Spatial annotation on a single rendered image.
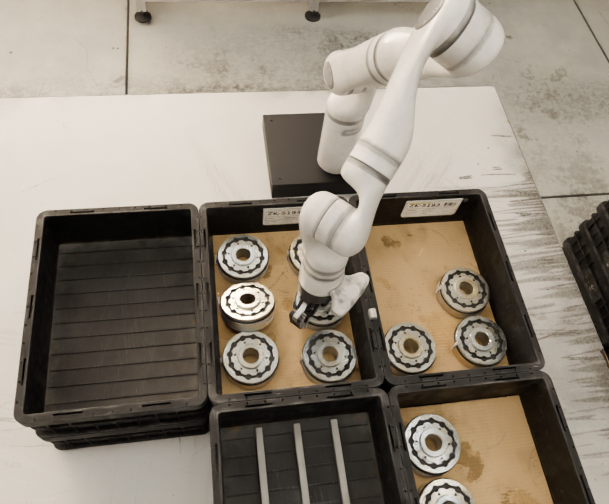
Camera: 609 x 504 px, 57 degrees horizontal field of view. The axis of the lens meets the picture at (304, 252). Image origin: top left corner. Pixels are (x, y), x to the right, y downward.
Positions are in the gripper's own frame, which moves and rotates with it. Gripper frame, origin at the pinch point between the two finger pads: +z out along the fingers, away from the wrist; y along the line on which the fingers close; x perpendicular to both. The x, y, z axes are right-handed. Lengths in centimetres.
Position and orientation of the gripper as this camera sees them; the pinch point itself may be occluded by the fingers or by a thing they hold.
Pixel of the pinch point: (311, 310)
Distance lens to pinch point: 110.0
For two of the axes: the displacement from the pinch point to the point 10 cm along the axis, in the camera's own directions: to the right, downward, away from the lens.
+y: -5.8, 6.7, -4.5
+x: 8.1, 5.5, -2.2
